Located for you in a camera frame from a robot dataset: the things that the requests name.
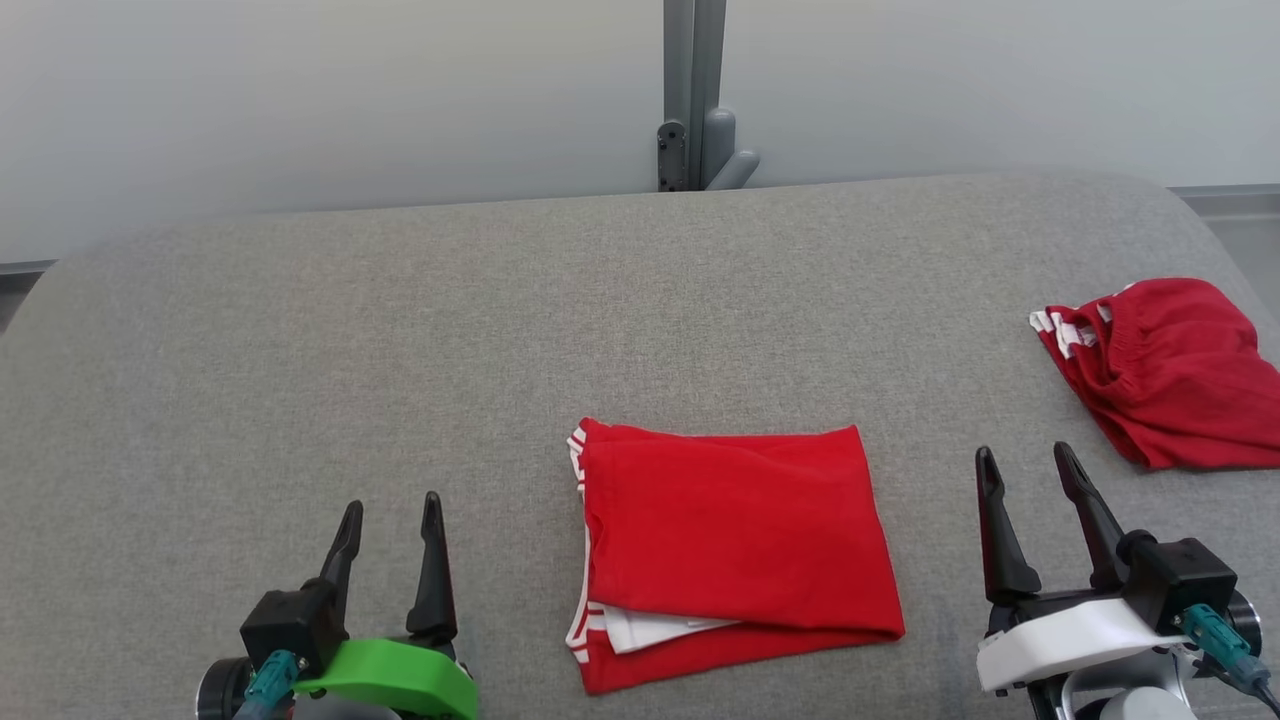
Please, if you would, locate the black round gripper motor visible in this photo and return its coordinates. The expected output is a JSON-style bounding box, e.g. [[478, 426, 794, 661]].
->
[[1228, 590, 1264, 656], [196, 656, 251, 720]]

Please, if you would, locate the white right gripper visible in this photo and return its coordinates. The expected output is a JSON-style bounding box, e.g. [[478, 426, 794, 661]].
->
[[975, 441, 1197, 720]]

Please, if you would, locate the teal cable connector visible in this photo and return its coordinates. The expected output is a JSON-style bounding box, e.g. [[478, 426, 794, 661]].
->
[[1178, 604, 1263, 691], [232, 650, 301, 720]]

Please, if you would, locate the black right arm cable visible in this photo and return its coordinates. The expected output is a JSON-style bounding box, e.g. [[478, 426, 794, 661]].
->
[[1240, 665, 1280, 716]]

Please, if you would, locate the red shorts white trim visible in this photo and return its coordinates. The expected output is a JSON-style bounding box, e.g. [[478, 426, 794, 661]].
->
[[1030, 278, 1280, 471]]

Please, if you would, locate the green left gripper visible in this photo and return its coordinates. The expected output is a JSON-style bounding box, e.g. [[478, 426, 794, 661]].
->
[[293, 491, 480, 720]]

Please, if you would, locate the black round left gripper motor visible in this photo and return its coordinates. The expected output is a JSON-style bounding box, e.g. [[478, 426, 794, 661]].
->
[[196, 656, 251, 720]]

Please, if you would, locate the grey fabric sofa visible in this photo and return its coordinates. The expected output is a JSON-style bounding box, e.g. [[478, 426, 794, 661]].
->
[[0, 172, 1280, 720]]

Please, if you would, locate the grey metal post with bracket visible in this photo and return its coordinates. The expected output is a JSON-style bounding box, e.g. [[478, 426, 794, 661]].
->
[[656, 0, 761, 193]]

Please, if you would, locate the teal right cable connector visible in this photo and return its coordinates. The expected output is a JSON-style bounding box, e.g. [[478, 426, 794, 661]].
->
[[1178, 604, 1263, 691]]

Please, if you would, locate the black round right gripper motor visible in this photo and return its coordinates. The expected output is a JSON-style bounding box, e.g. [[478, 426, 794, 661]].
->
[[1228, 590, 1264, 656]]

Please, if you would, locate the teal left cable connector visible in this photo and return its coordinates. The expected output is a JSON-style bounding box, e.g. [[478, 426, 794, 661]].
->
[[232, 650, 301, 720]]

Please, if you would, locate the red basketball jersey white trim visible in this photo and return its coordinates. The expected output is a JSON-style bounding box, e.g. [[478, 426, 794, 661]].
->
[[565, 418, 907, 696]]

